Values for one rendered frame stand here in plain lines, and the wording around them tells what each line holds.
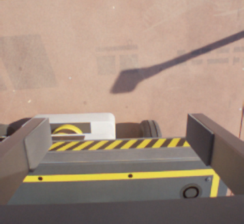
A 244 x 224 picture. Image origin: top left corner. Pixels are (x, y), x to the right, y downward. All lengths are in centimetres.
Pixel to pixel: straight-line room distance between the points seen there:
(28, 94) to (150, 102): 42
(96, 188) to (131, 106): 34
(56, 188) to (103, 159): 11
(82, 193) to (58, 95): 36
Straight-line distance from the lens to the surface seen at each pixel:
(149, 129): 51
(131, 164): 33
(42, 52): 63
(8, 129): 68
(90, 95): 61
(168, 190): 37
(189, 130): 16
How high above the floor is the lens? 59
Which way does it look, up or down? 75 degrees down
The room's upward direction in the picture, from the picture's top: 172 degrees clockwise
